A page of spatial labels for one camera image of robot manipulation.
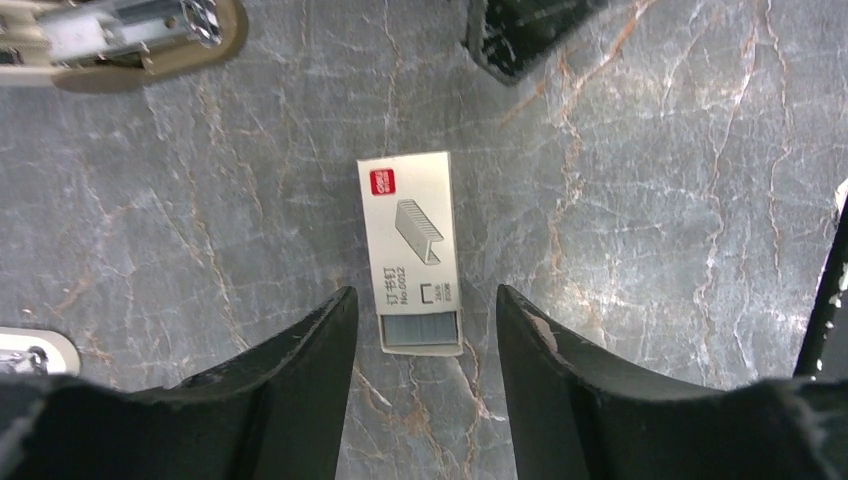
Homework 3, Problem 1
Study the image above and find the white staple box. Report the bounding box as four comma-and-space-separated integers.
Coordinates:
357, 151, 464, 357

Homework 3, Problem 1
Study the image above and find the beige stapler base half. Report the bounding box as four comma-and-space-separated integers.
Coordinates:
1, 0, 249, 94

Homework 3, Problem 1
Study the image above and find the white stapler top half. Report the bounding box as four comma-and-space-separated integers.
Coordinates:
1, 327, 81, 376

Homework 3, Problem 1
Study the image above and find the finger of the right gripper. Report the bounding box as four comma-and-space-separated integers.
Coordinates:
793, 180, 847, 380
463, 0, 609, 85

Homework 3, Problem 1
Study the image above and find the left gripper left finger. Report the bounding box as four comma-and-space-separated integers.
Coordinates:
1, 287, 358, 479

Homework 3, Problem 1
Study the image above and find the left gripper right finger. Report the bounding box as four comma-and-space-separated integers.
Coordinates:
496, 285, 847, 479

